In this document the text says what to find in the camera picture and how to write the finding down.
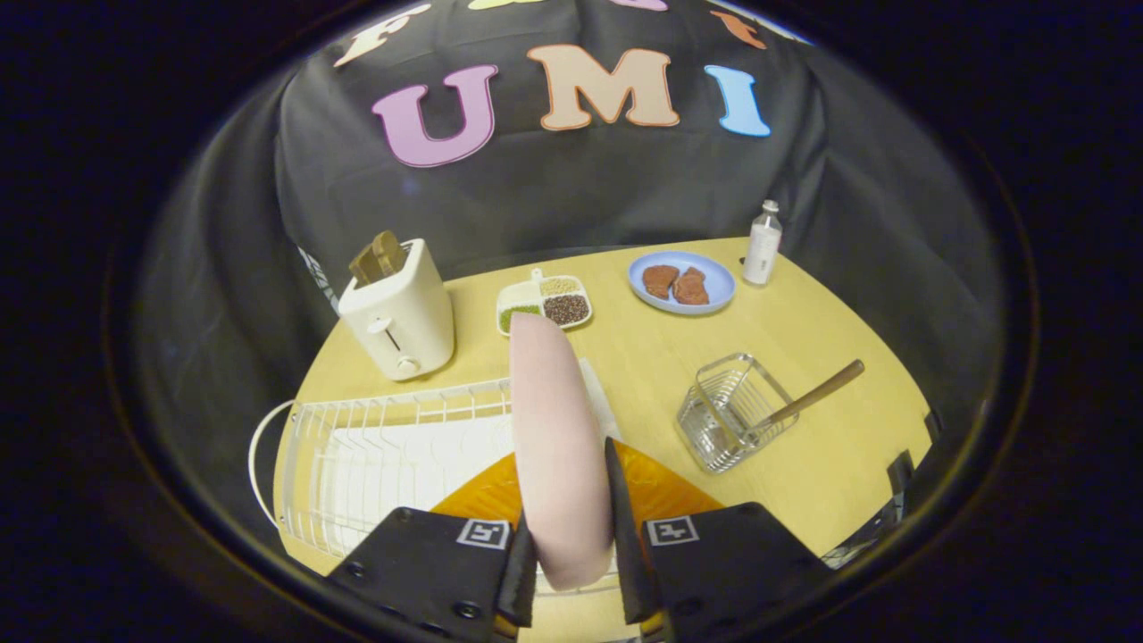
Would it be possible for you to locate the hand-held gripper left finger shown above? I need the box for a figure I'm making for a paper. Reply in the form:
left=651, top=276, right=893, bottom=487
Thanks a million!
left=326, top=452, right=539, bottom=643

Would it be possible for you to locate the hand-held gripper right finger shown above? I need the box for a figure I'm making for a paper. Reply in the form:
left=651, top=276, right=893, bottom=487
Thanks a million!
left=605, top=437, right=831, bottom=643

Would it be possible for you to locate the white wire dish rack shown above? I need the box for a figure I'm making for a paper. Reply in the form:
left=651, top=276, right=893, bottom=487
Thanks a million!
left=248, top=359, right=623, bottom=597

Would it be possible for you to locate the metal wire basket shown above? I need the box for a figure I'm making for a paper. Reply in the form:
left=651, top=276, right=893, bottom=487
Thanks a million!
left=676, top=353, right=800, bottom=474

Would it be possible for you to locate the pink plate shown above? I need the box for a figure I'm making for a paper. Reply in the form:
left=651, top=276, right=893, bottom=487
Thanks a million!
left=509, top=313, right=616, bottom=592

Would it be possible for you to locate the wooden handled spoon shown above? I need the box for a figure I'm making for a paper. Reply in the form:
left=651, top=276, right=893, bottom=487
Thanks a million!
left=734, top=359, right=866, bottom=447

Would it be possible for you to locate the blue plate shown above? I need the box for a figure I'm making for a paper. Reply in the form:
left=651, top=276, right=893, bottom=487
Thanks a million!
left=628, top=250, right=737, bottom=316

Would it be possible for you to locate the cream toaster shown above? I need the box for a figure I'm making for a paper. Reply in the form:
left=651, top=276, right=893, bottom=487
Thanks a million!
left=338, top=238, right=456, bottom=383

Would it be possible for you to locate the divided tray of grains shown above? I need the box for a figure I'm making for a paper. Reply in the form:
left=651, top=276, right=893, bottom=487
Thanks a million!
left=496, top=267, right=594, bottom=337

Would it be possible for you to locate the toast slice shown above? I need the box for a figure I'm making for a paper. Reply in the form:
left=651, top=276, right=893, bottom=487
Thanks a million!
left=349, top=230, right=410, bottom=288

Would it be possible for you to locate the white bottle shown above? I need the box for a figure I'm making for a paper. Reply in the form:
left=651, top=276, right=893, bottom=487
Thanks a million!
left=742, top=199, right=784, bottom=288

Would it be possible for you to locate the black backdrop cloth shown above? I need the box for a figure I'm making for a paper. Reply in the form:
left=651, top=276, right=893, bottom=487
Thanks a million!
left=134, top=0, right=1010, bottom=537

